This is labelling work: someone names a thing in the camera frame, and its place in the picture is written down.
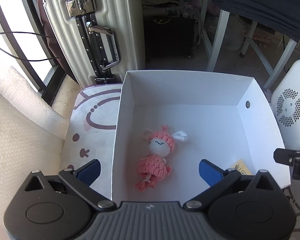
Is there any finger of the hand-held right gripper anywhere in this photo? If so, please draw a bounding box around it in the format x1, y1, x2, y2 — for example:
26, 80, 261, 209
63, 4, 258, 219
273, 148, 300, 180

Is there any white ribbed suitcase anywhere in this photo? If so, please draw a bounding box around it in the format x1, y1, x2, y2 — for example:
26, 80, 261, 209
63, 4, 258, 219
39, 0, 146, 88

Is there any black cable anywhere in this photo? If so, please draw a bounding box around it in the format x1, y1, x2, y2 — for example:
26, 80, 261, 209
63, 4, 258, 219
0, 40, 59, 62
0, 31, 53, 38

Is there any dark brown curtain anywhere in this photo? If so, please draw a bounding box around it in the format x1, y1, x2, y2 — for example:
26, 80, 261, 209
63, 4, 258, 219
31, 0, 78, 81

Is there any black amplifier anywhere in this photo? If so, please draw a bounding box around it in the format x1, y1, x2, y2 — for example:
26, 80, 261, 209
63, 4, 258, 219
142, 15, 199, 64

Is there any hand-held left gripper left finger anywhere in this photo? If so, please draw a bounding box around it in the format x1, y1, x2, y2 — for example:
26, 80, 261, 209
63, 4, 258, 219
24, 159, 117, 212

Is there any white fan heater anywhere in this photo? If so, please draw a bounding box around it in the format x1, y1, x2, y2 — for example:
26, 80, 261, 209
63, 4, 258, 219
270, 59, 300, 150

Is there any yellow tissue packet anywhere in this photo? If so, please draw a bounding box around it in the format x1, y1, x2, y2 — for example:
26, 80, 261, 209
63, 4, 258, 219
229, 159, 253, 176

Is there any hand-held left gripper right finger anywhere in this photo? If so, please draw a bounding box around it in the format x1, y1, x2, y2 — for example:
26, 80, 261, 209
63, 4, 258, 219
184, 159, 282, 211

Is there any white table frame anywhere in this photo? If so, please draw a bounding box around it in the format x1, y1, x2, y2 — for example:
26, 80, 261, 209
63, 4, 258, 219
200, 0, 298, 89

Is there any white bubble wrap sheet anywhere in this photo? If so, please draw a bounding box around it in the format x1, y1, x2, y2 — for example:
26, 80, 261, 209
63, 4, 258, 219
0, 66, 70, 240

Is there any navy knit blanket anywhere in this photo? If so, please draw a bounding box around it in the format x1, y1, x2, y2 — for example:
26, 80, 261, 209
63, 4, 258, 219
201, 0, 300, 42

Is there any pile of fabric items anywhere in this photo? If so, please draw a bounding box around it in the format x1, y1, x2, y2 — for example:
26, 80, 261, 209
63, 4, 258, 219
141, 0, 201, 18

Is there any black window frame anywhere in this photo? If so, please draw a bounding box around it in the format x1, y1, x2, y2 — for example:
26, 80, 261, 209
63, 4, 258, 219
0, 0, 67, 107

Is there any pink crochet doll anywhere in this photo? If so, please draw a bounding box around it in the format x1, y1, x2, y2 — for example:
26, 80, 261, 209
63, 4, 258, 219
135, 124, 189, 193

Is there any white cardboard box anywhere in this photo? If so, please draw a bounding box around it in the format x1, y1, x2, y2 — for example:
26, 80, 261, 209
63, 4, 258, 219
111, 70, 292, 203

